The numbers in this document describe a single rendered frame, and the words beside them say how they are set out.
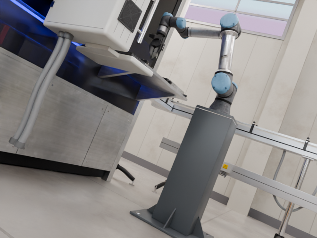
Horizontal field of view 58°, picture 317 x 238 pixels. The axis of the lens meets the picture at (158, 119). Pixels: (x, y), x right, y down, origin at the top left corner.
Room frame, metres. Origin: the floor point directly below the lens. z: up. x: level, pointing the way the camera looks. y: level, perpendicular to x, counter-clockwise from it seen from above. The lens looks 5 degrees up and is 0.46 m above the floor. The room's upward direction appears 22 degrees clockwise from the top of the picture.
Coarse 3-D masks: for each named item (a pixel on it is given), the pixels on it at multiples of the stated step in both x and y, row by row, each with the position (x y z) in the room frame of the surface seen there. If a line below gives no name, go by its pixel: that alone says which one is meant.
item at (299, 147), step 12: (180, 108) 3.12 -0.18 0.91; (192, 108) 3.07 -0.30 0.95; (240, 132) 2.74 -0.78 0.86; (252, 132) 2.69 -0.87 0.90; (264, 132) 2.63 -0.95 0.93; (276, 132) 2.60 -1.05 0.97; (276, 144) 2.56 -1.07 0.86; (288, 144) 2.51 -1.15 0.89; (300, 144) 2.47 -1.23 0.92; (312, 144) 2.44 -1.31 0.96; (312, 156) 2.40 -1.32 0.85
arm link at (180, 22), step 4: (172, 20) 2.00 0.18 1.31; (176, 20) 1.99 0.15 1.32; (180, 20) 1.97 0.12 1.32; (184, 20) 1.99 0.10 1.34; (172, 24) 2.01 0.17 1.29; (176, 24) 1.99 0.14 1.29; (180, 24) 1.98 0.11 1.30; (184, 24) 2.00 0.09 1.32; (176, 28) 2.04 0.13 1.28; (180, 28) 2.02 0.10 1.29; (184, 28) 2.06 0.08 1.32; (180, 32) 2.08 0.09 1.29
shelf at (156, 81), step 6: (156, 72) 1.84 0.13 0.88; (132, 78) 2.28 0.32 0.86; (138, 78) 2.18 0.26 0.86; (144, 78) 2.08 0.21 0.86; (150, 78) 2.00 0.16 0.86; (156, 78) 1.93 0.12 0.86; (162, 78) 1.91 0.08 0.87; (144, 84) 2.31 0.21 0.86; (150, 84) 2.20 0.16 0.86; (156, 84) 2.11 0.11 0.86; (162, 84) 2.03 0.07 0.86; (168, 84) 2.00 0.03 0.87; (162, 90) 2.25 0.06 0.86; (168, 90) 2.15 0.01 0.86; (174, 90) 2.08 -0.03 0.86; (180, 96) 2.20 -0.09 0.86
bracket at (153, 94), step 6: (144, 90) 2.38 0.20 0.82; (150, 90) 2.35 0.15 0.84; (156, 90) 2.32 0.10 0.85; (138, 96) 2.40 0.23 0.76; (144, 96) 2.36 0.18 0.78; (150, 96) 2.33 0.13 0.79; (156, 96) 2.31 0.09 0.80; (162, 96) 2.28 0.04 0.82; (168, 96) 2.25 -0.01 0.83; (174, 96) 2.23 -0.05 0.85
